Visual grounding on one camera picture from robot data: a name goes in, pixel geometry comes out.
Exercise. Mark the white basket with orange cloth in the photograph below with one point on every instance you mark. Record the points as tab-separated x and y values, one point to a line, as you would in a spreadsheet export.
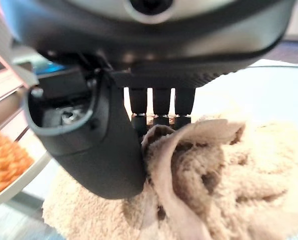
6	165

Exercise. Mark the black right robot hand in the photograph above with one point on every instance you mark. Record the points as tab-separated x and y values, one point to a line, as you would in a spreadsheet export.
94	155

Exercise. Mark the beige fluffy cloth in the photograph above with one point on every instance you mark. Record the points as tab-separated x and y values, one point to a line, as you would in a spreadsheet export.
214	180

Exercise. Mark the pale wooden chair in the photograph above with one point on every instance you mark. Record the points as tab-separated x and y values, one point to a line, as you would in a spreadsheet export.
4	75

